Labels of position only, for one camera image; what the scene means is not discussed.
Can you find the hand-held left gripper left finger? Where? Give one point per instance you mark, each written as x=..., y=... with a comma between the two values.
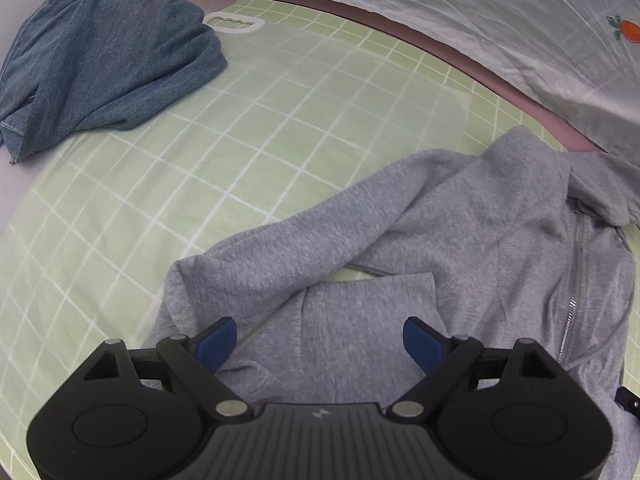
x=219, y=344

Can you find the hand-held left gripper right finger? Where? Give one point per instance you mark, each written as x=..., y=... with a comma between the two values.
x=421, y=345

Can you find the grey zip hoodie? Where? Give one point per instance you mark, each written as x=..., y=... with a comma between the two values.
x=400, y=220

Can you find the green grid mat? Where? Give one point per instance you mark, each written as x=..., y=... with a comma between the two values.
x=300, y=110

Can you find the blue denim garment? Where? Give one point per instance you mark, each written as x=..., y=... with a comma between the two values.
x=110, y=60

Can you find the grey printed sheet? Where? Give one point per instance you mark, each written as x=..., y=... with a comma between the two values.
x=500, y=20

